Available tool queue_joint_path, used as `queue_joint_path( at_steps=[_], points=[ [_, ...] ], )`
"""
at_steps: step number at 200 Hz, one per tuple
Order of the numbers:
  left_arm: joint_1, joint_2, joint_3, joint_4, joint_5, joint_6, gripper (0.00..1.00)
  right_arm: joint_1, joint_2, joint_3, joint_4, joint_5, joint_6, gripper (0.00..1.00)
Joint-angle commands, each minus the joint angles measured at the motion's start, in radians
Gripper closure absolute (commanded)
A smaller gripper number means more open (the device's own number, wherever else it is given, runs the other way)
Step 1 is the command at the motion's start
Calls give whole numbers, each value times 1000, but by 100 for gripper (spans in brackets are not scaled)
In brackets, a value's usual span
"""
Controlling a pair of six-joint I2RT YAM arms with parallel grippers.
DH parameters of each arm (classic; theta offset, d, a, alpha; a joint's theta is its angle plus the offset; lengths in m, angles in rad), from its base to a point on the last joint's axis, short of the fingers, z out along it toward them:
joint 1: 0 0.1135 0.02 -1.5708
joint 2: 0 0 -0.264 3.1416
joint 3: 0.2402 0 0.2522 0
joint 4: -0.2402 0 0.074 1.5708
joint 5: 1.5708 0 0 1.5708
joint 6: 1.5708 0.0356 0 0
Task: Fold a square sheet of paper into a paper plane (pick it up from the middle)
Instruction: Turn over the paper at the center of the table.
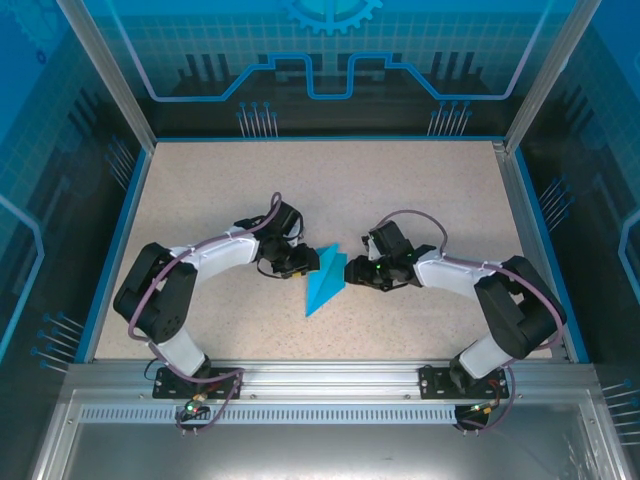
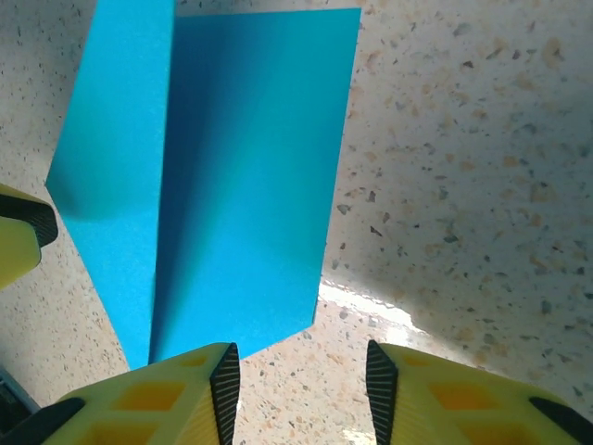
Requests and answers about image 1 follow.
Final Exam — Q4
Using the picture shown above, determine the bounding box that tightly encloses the aluminium mounting rail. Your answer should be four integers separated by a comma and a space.
63, 360, 600, 396

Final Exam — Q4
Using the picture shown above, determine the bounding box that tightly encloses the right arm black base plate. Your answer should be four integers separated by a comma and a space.
417, 364, 507, 401

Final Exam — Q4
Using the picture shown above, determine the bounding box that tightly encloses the aluminium side rail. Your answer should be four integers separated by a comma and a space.
492, 141, 571, 362

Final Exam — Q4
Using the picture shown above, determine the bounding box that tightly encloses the blue table edge strip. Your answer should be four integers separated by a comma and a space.
73, 147, 155, 364

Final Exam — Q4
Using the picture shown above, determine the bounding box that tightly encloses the steel sheet panel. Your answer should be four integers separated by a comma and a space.
27, 389, 629, 480

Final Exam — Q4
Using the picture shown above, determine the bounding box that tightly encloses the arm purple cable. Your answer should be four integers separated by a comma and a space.
128, 192, 282, 437
374, 209, 569, 435

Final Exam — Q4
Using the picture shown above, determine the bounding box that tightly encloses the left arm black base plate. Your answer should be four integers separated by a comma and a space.
152, 366, 245, 401

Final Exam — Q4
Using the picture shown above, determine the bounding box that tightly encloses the cable connector with green light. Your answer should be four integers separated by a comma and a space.
467, 398, 503, 417
182, 393, 210, 419

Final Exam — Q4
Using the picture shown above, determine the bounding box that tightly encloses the aluminium frame post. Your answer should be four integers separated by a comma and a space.
501, 0, 605, 154
54, 0, 158, 151

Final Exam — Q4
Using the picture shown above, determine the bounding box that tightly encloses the slotted grey cable duct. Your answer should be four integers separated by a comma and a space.
77, 404, 496, 426

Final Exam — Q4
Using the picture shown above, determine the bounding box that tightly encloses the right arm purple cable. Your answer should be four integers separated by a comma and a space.
374, 209, 569, 435

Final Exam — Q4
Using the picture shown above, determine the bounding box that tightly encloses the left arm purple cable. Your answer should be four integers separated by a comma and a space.
128, 192, 282, 437

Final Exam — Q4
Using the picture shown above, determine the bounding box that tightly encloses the blue paper sheet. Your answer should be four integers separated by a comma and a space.
303, 243, 349, 318

